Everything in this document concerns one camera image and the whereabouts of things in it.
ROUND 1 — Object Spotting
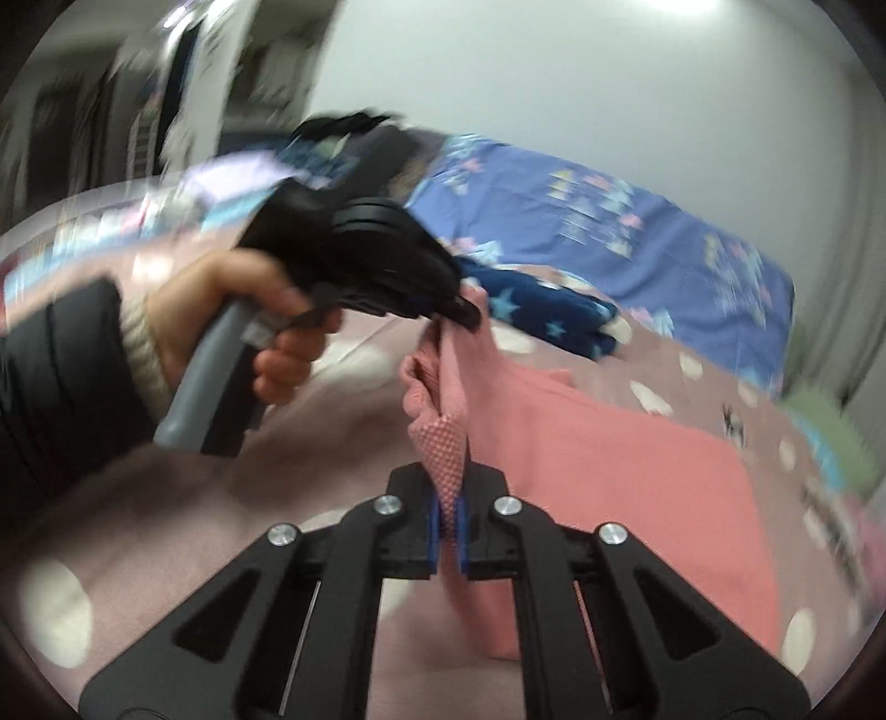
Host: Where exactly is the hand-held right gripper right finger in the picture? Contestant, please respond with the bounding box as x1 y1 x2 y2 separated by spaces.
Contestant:
457 462 811 720

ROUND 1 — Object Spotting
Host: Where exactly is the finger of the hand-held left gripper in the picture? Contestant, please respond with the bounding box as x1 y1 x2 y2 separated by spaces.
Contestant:
419 280 483 332

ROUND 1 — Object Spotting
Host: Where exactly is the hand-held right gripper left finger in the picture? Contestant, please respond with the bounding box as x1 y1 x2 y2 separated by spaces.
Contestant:
78 464 444 720

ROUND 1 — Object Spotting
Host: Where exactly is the pink knit sweater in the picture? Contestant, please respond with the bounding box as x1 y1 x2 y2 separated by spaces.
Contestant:
400 284 786 662

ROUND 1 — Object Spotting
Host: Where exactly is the person's left forearm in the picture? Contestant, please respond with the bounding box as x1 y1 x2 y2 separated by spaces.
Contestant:
0 277 174 527

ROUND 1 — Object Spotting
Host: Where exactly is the person's left hand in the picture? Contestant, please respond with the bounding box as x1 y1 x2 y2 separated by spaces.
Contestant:
147 249 345 407

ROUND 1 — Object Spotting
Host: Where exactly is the navy star print blanket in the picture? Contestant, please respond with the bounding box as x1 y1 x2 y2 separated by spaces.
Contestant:
453 256 634 361

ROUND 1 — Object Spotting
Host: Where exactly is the dark clothing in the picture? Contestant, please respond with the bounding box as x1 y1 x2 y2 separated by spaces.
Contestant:
294 109 444 202

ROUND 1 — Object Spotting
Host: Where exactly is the pink dotted bedsheet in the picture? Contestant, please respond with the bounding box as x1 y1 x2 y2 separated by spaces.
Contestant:
0 173 886 720

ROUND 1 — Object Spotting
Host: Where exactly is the purple tree print pillow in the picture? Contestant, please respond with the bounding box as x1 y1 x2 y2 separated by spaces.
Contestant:
405 135 797 395

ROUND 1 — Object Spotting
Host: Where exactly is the green pillow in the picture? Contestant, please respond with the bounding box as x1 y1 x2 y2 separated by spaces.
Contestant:
782 388 880 492

